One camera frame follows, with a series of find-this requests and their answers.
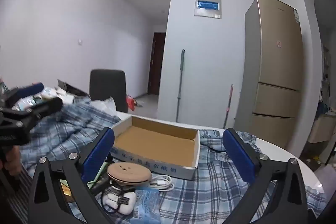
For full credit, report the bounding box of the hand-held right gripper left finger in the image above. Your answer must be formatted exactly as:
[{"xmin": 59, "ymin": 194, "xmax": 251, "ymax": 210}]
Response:
[{"xmin": 28, "ymin": 127, "xmax": 116, "ymax": 224}]

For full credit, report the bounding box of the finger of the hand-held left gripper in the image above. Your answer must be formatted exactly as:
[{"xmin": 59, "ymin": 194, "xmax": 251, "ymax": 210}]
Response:
[
  {"xmin": 16, "ymin": 97, "xmax": 64, "ymax": 125},
  {"xmin": 5, "ymin": 82, "xmax": 45, "ymax": 107}
]

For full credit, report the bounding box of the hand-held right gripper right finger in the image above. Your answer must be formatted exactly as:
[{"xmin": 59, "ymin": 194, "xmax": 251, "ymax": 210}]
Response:
[{"xmin": 222, "ymin": 127, "xmax": 310, "ymax": 224}]

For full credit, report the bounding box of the green pad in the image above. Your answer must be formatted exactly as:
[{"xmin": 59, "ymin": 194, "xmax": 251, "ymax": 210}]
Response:
[{"xmin": 88, "ymin": 161, "xmax": 112, "ymax": 185}]

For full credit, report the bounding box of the beige round disc case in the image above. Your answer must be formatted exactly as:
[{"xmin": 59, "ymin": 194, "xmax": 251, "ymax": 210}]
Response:
[{"xmin": 107, "ymin": 162, "xmax": 153, "ymax": 186}]

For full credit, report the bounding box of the gold foil packet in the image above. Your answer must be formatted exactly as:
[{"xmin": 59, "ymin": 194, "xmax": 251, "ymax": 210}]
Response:
[{"xmin": 59, "ymin": 178, "xmax": 74, "ymax": 203}]

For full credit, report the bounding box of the cardboard box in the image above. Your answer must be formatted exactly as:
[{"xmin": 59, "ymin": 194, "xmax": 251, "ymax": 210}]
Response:
[{"xmin": 110, "ymin": 115, "xmax": 201, "ymax": 180}]

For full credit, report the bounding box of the blue plastic packet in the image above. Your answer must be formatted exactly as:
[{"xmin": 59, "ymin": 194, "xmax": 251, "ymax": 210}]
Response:
[{"xmin": 133, "ymin": 187, "xmax": 161, "ymax": 224}]

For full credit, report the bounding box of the person's left hand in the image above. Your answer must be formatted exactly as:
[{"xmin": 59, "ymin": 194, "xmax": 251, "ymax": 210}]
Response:
[{"xmin": 0, "ymin": 147, "xmax": 22, "ymax": 178}]

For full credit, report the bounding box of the black flat bag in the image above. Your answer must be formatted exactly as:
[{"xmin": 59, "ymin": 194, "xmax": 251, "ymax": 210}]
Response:
[{"xmin": 58, "ymin": 79, "xmax": 91, "ymax": 97}]

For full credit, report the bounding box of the blue plaid cloth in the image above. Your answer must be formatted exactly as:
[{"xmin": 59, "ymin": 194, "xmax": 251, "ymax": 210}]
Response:
[{"xmin": 20, "ymin": 97, "xmax": 328, "ymax": 224}]

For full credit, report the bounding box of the clear plastic bag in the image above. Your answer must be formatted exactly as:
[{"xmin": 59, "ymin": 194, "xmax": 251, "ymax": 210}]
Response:
[{"xmin": 91, "ymin": 97, "xmax": 117, "ymax": 122}]

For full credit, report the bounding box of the red plastic bag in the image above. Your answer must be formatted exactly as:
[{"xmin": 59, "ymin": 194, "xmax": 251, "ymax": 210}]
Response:
[{"xmin": 126, "ymin": 95, "xmax": 137, "ymax": 111}]

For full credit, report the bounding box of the black chair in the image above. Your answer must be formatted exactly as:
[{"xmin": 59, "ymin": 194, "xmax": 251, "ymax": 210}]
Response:
[{"xmin": 89, "ymin": 69, "xmax": 129, "ymax": 114}]

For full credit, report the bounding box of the brown cardboard carton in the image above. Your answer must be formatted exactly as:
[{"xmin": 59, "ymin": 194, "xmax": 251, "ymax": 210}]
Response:
[{"xmin": 307, "ymin": 114, "xmax": 336, "ymax": 144}]

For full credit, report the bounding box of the gold refrigerator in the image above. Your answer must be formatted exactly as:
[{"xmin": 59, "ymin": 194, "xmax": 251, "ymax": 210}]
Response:
[{"xmin": 234, "ymin": 0, "xmax": 305, "ymax": 135}]

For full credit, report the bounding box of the dark wooden door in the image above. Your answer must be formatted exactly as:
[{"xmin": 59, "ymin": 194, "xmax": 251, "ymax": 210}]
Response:
[{"xmin": 148, "ymin": 32, "xmax": 166, "ymax": 96}]

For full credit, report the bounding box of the white charging cable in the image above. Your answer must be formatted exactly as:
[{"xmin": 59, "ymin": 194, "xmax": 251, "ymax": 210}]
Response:
[{"xmin": 109, "ymin": 174, "xmax": 175, "ymax": 191}]

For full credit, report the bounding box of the green-handled mop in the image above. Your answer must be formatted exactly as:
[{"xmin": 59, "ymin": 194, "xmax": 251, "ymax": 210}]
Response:
[{"xmin": 175, "ymin": 49, "xmax": 186, "ymax": 122}]

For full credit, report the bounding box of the wall electrical panel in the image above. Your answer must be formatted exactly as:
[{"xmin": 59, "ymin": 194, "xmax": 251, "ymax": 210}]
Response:
[{"xmin": 194, "ymin": 0, "xmax": 222, "ymax": 19}]

